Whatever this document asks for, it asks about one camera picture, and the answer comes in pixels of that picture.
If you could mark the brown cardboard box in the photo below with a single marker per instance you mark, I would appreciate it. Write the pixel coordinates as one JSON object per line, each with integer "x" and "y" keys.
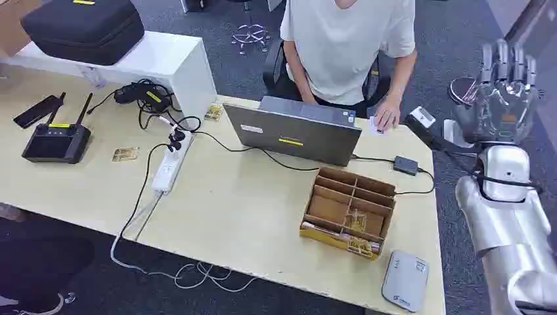
{"x": 15, "y": 24}

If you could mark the wooden card box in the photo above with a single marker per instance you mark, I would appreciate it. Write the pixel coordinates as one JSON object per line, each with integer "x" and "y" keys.
{"x": 348, "y": 217}

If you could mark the white power strip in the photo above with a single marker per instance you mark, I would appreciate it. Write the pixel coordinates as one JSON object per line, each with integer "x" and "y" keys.
{"x": 170, "y": 167}

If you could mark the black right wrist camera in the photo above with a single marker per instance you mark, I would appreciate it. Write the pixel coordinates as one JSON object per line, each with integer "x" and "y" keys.
{"x": 428, "y": 130}

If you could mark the person's left hand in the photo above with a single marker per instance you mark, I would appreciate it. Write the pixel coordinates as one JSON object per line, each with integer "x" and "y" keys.
{"x": 387, "y": 114}

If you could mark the person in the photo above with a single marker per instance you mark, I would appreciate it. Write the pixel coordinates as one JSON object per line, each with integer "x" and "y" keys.
{"x": 343, "y": 48}

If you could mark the black router with antennas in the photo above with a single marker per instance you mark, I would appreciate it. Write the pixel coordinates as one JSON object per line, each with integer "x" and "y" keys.
{"x": 56, "y": 143}

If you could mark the grey laptop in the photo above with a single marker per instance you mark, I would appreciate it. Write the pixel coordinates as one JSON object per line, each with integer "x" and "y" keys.
{"x": 296, "y": 137}

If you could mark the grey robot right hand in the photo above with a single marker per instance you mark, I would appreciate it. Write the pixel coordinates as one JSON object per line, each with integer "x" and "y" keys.
{"x": 504, "y": 113}

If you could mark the black flat phone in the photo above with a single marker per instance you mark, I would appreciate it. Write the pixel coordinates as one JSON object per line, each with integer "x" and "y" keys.
{"x": 37, "y": 112}

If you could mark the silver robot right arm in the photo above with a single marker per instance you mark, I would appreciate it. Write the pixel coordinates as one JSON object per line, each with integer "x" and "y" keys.
{"x": 504, "y": 226}

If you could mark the metal chair base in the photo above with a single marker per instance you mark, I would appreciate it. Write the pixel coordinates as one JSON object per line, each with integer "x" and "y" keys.
{"x": 250, "y": 37}

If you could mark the gold card stack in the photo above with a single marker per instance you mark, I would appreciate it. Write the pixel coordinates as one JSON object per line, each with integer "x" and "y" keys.
{"x": 357, "y": 221}

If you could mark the white cabinet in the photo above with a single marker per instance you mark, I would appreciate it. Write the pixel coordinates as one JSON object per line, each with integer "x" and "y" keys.
{"x": 174, "y": 65}

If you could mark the black carrying case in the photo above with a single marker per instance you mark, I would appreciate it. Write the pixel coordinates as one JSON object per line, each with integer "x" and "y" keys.
{"x": 82, "y": 30}

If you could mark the black power adapter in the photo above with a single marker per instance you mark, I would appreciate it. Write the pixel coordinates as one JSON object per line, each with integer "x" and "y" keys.
{"x": 405, "y": 165}

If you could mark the grey card reader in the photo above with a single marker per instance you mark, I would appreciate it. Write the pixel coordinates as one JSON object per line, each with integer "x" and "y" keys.
{"x": 404, "y": 281}

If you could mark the white card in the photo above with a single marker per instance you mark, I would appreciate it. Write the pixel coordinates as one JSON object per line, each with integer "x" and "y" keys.
{"x": 375, "y": 128}

